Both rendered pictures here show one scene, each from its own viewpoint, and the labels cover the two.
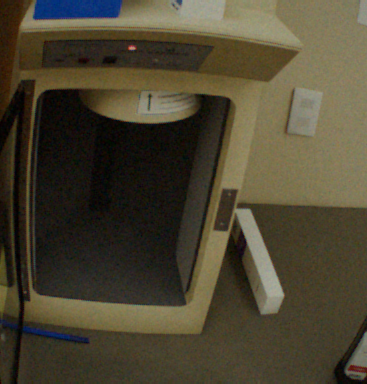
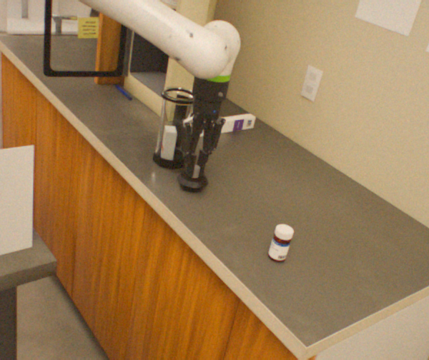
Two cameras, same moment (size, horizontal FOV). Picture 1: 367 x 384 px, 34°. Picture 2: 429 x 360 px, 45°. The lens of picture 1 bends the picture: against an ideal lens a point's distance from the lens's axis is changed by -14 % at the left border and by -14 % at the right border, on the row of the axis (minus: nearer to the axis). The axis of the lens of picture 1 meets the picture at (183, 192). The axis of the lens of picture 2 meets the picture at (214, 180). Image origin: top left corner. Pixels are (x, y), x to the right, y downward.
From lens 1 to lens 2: 1.73 m
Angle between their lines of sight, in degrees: 53
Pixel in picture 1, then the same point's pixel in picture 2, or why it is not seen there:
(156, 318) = (154, 101)
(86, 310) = (139, 88)
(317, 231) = (280, 148)
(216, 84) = not seen: outside the picture
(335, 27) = (339, 21)
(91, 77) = not seen: outside the picture
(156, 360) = (136, 112)
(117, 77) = not seen: outside the picture
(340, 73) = (337, 58)
